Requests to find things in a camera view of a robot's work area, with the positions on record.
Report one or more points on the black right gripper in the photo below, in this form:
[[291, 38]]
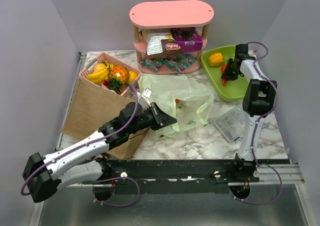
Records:
[[227, 74]]

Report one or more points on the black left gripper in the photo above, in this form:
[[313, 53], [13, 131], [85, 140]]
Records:
[[161, 119]]

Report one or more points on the orange carrot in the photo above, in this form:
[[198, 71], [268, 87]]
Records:
[[224, 81]]

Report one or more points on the light green plastic grocery bag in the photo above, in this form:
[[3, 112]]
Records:
[[196, 101]]

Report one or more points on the orange pineapple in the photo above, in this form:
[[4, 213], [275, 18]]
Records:
[[117, 78]]

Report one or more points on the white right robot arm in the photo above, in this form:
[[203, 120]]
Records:
[[258, 102]]

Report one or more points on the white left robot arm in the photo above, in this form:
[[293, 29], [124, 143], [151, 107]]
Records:
[[44, 175]]

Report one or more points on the brown Tuba snack bag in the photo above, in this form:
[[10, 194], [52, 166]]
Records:
[[170, 47]]

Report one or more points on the white snack bag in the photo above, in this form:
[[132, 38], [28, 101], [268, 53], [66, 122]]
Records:
[[153, 39]]

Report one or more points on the yellow bell pepper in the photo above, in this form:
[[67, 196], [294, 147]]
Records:
[[216, 60]]

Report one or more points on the green plastic tray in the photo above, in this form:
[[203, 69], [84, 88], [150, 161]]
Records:
[[232, 90]]

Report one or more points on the right colourful candy packet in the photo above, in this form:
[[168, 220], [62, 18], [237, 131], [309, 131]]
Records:
[[179, 62]]

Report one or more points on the colourful candy packet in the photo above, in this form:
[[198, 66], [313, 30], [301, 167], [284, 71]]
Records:
[[179, 62], [153, 64]]

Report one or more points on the purple snack box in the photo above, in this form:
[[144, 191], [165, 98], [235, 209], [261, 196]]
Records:
[[187, 38]]

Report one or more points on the pink plastic fruit basket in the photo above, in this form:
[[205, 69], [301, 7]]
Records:
[[110, 62]]

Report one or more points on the clear plastic screw box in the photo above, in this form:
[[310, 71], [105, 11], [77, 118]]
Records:
[[231, 124]]

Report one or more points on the left colourful candy packet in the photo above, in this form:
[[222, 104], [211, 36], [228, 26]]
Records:
[[153, 64]]

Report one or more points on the silver wrench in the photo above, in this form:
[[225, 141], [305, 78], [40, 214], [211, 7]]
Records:
[[264, 125]]

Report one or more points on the red cherry bunch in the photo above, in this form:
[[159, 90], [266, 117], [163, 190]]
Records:
[[105, 83]]

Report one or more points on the yellow banana bunch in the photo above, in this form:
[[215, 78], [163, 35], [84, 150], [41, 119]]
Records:
[[98, 76]]

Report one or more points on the yellow peach fruit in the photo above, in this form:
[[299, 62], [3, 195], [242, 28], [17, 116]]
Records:
[[98, 67]]

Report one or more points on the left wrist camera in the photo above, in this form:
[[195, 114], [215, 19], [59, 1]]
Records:
[[143, 99]]

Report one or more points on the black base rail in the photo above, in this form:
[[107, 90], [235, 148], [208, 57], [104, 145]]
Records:
[[176, 176]]

